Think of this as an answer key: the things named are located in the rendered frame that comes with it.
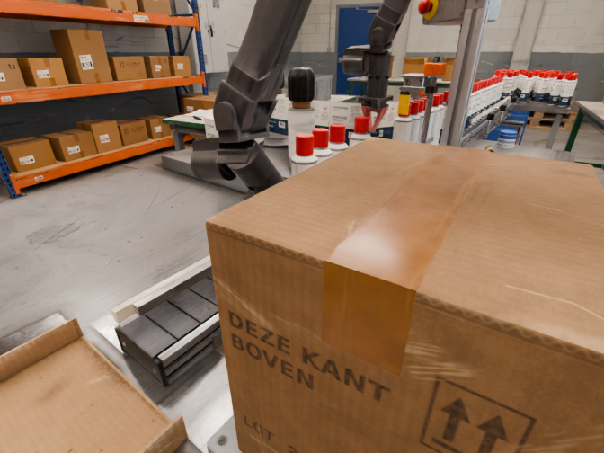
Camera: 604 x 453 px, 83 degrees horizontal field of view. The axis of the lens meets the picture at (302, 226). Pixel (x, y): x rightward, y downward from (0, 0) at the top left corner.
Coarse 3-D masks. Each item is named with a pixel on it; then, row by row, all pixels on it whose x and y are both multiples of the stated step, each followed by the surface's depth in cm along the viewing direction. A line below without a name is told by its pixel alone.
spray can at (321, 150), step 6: (312, 132) 66; (318, 132) 65; (324, 132) 65; (318, 138) 66; (324, 138) 66; (318, 144) 66; (324, 144) 66; (318, 150) 67; (324, 150) 67; (330, 150) 68; (318, 156) 66; (324, 156) 67; (330, 156) 67; (318, 162) 67
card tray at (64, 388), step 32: (32, 352) 47; (64, 352) 49; (96, 352) 49; (0, 384) 44; (32, 384) 44; (64, 384) 44; (96, 384) 44; (128, 384) 44; (0, 416) 40; (32, 416) 40; (64, 416) 40; (96, 416) 40; (128, 416) 40; (160, 416) 40; (0, 448) 37; (32, 448) 37; (64, 448) 37; (96, 448) 37; (128, 448) 37; (160, 448) 35
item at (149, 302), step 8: (208, 264) 46; (192, 272) 45; (200, 272) 45; (208, 272) 46; (176, 280) 43; (184, 280) 43; (192, 280) 44; (168, 288) 42; (176, 288) 42; (184, 288) 43; (152, 296) 40; (160, 296) 41; (168, 296) 42; (136, 304) 39; (144, 304) 39; (152, 304) 40; (160, 304) 41; (136, 312) 39; (144, 312) 39
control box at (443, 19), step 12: (432, 0) 88; (444, 0) 84; (456, 0) 81; (492, 0) 80; (432, 12) 89; (444, 12) 85; (456, 12) 81; (492, 12) 81; (432, 24) 92; (444, 24) 92; (456, 24) 92
